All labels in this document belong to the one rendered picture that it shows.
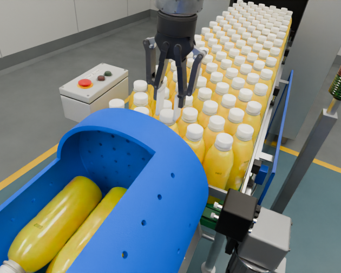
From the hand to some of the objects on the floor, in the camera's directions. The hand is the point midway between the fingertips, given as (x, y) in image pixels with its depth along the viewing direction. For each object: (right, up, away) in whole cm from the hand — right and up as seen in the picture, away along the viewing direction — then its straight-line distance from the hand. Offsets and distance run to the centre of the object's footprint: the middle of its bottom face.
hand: (168, 103), depth 62 cm
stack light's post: (+36, -86, +81) cm, 124 cm away
